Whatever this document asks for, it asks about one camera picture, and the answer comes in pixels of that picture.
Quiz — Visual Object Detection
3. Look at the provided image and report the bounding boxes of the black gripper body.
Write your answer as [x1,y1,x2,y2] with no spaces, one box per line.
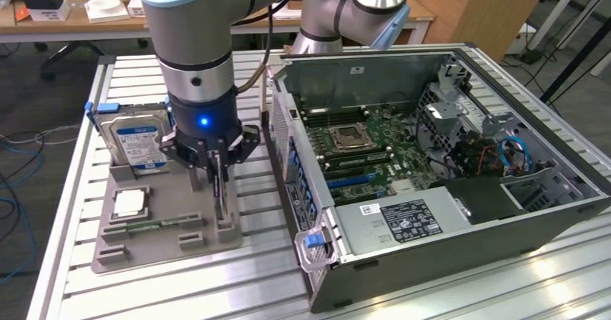
[168,89,247,166]

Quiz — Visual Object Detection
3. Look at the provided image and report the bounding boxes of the hard disk blue rails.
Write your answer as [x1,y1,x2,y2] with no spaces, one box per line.
[83,97,176,178]

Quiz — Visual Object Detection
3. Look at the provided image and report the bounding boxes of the grey plastic parts rack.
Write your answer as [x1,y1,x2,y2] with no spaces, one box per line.
[92,123,247,276]

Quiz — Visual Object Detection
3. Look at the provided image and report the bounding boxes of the silver CPU chip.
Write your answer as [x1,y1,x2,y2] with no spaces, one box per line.
[112,190,147,218]

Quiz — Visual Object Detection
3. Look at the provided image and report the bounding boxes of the silver CPU socket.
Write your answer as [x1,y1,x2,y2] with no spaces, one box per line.
[331,122,371,152]

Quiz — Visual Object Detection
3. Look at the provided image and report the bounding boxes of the green RAM stick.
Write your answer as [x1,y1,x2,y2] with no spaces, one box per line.
[327,151,391,165]
[103,218,186,233]

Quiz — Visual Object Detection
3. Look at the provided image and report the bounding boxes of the blue expansion slot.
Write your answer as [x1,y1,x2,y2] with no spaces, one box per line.
[326,175,378,189]

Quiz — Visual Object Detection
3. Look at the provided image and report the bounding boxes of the green motherboard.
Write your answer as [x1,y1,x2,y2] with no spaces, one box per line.
[298,100,450,206]

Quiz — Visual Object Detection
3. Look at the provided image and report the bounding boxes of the small white labelled box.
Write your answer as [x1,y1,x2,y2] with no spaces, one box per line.
[126,0,148,19]

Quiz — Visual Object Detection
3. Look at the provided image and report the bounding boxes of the silver chipset heatsink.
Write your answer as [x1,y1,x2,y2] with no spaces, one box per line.
[390,179,418,194]

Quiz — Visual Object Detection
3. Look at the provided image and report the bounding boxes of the black office chair base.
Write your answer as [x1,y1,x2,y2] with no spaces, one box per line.
[39,40,106,82]

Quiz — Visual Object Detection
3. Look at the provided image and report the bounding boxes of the white paper stack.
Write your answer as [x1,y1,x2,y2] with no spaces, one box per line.
[274,6,303,21]

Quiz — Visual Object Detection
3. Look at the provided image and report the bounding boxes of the wooden desk white legs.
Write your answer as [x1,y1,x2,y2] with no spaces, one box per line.
[0,0,438,54]

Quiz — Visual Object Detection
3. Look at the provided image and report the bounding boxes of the grey power supply unit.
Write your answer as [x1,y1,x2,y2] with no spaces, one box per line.
[334,186,475,257]

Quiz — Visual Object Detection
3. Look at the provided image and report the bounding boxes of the grey metal disk bay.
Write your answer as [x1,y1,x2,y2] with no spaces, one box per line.
[415,82,484,147]

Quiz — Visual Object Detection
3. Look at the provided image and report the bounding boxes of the white box dark lid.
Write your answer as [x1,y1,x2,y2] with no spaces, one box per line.
[22,0,72,23]

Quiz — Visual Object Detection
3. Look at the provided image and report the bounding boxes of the black grey PC case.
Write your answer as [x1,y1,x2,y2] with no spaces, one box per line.
[259,42,611,314]

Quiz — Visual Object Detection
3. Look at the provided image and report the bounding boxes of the white floor cabinet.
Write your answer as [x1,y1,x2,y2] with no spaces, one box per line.
[506,22,539,54]

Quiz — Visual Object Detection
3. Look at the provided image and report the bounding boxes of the wooden cabinet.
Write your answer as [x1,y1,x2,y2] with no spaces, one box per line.
[419,0,555,62]

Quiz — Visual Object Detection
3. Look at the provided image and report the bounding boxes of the black tripod pole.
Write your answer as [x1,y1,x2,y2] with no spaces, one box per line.
[542,0,611,103]

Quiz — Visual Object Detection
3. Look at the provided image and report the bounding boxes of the white floor cable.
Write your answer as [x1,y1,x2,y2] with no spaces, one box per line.
[4,125,80,145]

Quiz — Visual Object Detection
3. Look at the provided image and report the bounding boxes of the blue floor cable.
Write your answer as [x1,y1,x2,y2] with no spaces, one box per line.
[0,139,40,286]

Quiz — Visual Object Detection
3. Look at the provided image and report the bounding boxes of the blue SATA wire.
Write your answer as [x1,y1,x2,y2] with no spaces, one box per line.
[495,135,535,175]

